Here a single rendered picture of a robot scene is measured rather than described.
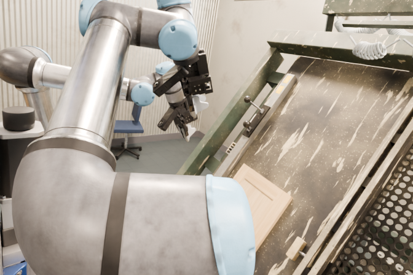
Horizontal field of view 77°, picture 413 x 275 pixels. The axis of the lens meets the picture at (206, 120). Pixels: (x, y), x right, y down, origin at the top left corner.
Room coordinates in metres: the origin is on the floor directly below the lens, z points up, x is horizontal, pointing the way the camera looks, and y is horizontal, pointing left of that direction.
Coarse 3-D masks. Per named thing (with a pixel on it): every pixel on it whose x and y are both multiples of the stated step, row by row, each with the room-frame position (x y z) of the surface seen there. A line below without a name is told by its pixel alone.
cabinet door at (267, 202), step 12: (240, 168) 1.21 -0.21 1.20; (240, 180) 1.16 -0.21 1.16; (252, 180) 1.12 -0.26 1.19; (264, 180) 1.09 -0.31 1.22; (252, 192) 1.08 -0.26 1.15; (264, 192) 1.04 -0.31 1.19; (276, 192) 1.01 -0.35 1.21; (252, 204) 1.04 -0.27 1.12; (264, 204) 1.00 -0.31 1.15; (276, 204) 0.97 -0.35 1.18; (288, 204) 0.96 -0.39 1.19; (252, 216) 1.00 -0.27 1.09; (264, 216) 0.96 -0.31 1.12; (276, 216) 0.94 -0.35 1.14; (264, 228) 0.93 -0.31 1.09
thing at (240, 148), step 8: (296, 80) 1.44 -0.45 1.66; (288, 88) 1.41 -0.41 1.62; (272, 96) 1.41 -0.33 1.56; (280, 96) 1.39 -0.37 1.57; (272, 104) 1.37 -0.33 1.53; (272, 112) 1.37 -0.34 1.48; (264, 120) 1.34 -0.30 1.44; (256, 128) 1.32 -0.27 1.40; (240, 144) 1.30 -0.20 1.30; (248, 144) 1.30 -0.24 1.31; (232, 152) 1.29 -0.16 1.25; (240, 152) 1.27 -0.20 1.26; (224, 160) 1.28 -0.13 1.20; (232, 160) 1.25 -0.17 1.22; (224, 168) 1.24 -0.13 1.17; (232, 168) 1.25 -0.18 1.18; (216, 176) 1.23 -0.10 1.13; (224, 176) 1.23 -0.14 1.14
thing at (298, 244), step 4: (296, 240) 0.82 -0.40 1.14; (300, 240) 0.81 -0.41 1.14; (292, 244) 0.82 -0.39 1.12; (296, 244) 0.81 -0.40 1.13; (300, 244) 0.80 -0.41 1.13; (304, 244) 0.81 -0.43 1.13; (292, 248) 0.81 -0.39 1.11; (296, 248) 0.80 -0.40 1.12; (300, 248) 0.80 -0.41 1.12; (288, 252) 0.80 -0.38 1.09; (292, 252) 0.80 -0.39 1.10; (296, 252) 0.79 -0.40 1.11; (288, 256) 0.79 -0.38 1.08; (292, 256) 0.79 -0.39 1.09; (296, 256) 0.79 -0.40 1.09
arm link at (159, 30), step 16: (144, 16) 0.51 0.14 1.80; (160, 16) 0.52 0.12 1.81; (176, 16) 0.54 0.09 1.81; (144, 32) 0.51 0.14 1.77; (160, 32) 0.51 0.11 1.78; (176, 32) 0.50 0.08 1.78; (192, 32) 0.51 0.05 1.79; (160, 48) 0.51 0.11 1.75; (176, 48) 0.51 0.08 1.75; (192, 48) 0.52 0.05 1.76
